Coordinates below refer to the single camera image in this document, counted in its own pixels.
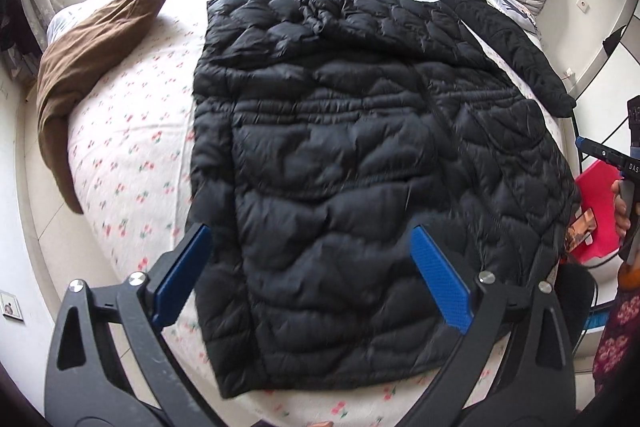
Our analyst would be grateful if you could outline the dark hanging clothes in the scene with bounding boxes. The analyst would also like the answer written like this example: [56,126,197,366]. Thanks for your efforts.
[0,0,38,52]

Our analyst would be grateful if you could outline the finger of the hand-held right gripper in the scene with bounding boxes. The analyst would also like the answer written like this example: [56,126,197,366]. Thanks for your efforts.
[575,136,628,178]

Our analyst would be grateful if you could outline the black fleece garment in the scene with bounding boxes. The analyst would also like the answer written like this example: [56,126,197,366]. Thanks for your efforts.
[423,0,577,118]

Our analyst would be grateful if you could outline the brown garment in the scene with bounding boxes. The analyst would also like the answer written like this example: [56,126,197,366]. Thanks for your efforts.
[36,0,172,215]

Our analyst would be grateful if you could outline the bed with cherry print sheet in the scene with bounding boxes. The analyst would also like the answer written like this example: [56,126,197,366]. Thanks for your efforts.
[46,0,581,427]

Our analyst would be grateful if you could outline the white printed pillow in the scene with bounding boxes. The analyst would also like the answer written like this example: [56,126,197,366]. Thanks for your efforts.
[465,0,543,40]

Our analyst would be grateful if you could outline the person's right forearm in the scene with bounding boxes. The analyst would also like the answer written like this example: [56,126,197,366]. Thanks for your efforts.
[592,257,640,383]

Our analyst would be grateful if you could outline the black puffer jacket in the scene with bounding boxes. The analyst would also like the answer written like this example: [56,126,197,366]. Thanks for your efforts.
[184,0,581,395]

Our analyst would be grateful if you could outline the shiny copper object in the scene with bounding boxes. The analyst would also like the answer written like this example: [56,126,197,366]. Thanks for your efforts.
[565,209,599,253]

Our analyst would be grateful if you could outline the red plastic stool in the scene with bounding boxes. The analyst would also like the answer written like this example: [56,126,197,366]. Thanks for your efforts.
[565,157,631,263]

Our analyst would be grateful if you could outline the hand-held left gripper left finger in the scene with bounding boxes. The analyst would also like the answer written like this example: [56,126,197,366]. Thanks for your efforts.
[44,223,213,427]

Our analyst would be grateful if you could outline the black cable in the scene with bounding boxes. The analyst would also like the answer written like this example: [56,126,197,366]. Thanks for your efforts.
[575,252,623,308]

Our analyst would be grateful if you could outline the person's right hand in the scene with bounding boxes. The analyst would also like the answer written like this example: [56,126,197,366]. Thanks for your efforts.
[611,182,633,238]

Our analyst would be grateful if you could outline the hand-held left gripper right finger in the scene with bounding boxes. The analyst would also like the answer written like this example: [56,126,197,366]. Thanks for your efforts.
[409,226,576,427]

